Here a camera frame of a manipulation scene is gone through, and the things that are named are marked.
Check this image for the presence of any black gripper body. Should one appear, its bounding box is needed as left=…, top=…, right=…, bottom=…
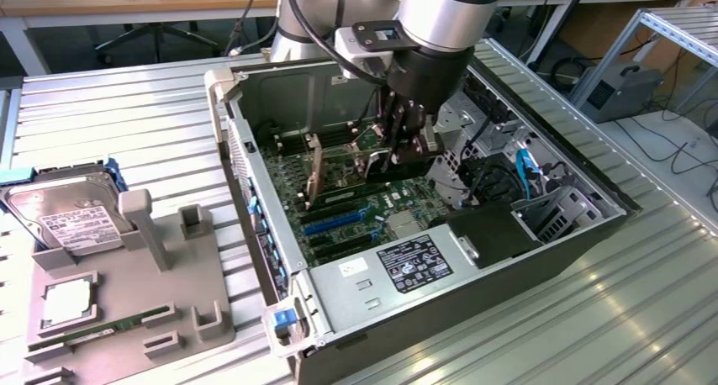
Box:
left=385, top=44, right=477, bottom=109

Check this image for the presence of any graphics card with black cooler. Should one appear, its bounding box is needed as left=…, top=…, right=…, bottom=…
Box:
left=306, top=132, right=445, bottom=201

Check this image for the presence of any metal socket cover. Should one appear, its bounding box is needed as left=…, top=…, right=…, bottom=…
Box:
left=350, top=124, right=389, bottom=153

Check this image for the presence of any metal drive cage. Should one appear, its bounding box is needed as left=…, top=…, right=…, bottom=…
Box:
left=426, top=50, right=540, bottom=201

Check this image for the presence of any green motherboard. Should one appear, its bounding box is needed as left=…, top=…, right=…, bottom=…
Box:
left=261, top=122, right=450, bottom=268

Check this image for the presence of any silver chipset heatsink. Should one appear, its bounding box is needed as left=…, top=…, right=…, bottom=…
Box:
left=386, top=214, right=432, bottom=239

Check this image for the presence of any long black expansion slot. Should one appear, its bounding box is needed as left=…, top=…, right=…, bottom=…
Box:
left=299, top=202, right=361, bottom=226

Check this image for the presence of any short black expansion slot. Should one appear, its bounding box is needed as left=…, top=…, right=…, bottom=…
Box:
left=311, top=233, right=376, bottom=262

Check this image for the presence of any metal disk bay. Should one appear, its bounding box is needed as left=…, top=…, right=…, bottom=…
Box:
left=513, top=187, right=613, bottom=243

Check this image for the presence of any open black PC case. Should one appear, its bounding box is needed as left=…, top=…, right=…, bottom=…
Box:
left=205, top=42, right=645, bottom=385

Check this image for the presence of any grey power supply unit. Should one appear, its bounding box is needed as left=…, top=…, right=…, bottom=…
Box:
left=306, top=223, right=490, bottom=334

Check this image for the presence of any blue case latch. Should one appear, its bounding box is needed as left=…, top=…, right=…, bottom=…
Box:
left=271, top=309, right=299, bottom=331

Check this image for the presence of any wooden desk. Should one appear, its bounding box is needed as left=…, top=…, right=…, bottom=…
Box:
left=0, top=0, right=708, bottom=20

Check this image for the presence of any grey parts rack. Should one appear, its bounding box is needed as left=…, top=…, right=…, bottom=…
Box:
left=19, top=189, right=241, bottom=385

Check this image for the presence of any silver hard disk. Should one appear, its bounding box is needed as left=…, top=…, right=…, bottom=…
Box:
left=2, top=172, right=125, bottom=256

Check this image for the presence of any green RAM stick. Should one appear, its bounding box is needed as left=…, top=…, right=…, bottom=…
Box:
left=27, top=304, right=173, bottom=355

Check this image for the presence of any silver CPU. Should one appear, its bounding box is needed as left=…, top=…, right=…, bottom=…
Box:
left=42, top=282, right=97, bottom=331

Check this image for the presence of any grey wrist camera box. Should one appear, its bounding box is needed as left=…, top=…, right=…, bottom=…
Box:
left=336, top=19, right=422, bottom=82

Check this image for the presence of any blue flat wire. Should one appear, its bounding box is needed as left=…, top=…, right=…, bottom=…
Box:
left=513, top=147, right=540, bottom=201

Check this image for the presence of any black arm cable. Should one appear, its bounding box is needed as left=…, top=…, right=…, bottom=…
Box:
left=286, top=0, right=390, bottom=87

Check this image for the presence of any black air duct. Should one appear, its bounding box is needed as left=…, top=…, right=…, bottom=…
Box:
left=446, top=203, right=544, bottom=271

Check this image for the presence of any grey box unit with handle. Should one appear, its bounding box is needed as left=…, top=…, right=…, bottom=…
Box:
left=572, top=61, right=666, bottom=124

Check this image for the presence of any aluminium profile frame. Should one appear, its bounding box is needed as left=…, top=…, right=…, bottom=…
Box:
left=582, top=4, right=718, bottom=113

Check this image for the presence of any black floor cable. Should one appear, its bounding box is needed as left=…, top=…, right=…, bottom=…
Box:
left=614, top=115, right=718, bottom=180

